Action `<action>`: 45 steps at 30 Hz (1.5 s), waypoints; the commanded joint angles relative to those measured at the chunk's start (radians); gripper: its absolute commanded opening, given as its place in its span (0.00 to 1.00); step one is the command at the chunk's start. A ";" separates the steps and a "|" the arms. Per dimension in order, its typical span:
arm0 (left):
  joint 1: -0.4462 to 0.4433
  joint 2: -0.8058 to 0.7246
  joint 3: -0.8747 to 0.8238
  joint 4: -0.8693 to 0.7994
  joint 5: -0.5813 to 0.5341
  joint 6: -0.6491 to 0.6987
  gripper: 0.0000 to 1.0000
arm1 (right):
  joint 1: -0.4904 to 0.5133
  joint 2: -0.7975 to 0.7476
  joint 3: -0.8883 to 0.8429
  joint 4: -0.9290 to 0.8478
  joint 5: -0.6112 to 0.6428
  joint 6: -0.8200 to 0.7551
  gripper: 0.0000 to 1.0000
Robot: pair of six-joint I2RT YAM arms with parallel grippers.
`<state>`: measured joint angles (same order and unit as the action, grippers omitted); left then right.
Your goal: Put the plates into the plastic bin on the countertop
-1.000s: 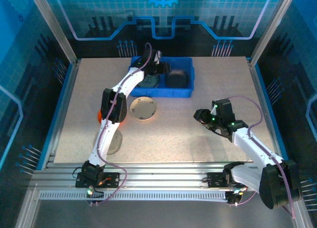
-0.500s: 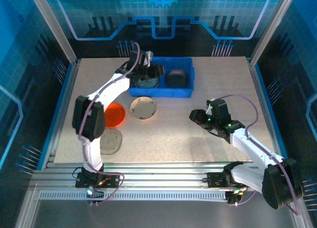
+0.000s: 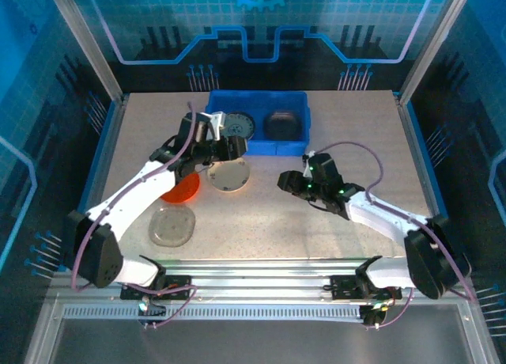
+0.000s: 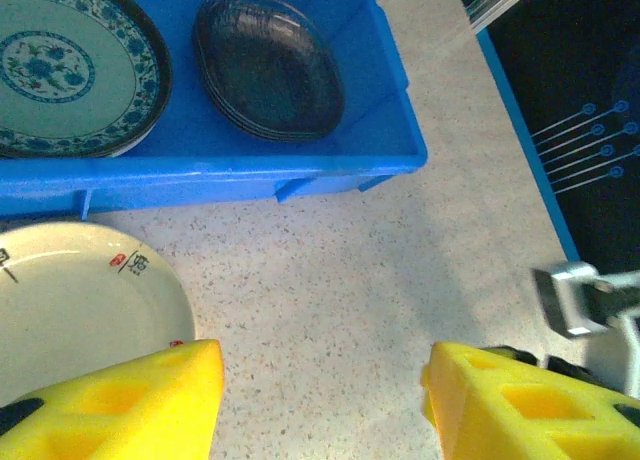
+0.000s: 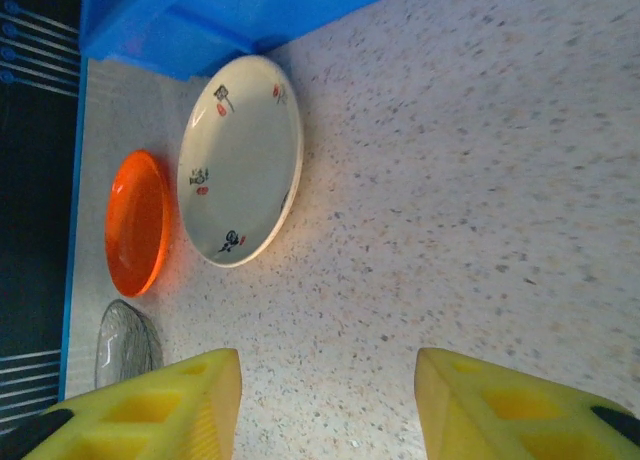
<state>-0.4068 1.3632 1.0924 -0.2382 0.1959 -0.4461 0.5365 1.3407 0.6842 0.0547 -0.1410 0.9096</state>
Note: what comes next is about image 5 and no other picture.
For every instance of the clear glass plate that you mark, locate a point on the clear glass plate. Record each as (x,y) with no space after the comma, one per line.
(130,340)

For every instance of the orange translucent round plate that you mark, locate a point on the orange translucent round plate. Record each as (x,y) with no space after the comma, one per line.
(135,230)

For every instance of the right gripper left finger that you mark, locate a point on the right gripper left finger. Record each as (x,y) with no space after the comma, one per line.
(150,420)

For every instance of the blue plastic bin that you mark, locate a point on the blue plastic bin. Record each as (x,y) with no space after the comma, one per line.
(200,20)

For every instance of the white plate with small prints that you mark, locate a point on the white plate with small prints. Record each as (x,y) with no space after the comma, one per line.
(240,170)

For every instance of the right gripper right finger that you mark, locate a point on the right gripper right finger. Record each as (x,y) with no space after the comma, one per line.
(500,420)

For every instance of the blue table edge trim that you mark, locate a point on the blue table edge trim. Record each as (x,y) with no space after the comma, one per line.
(75,230)

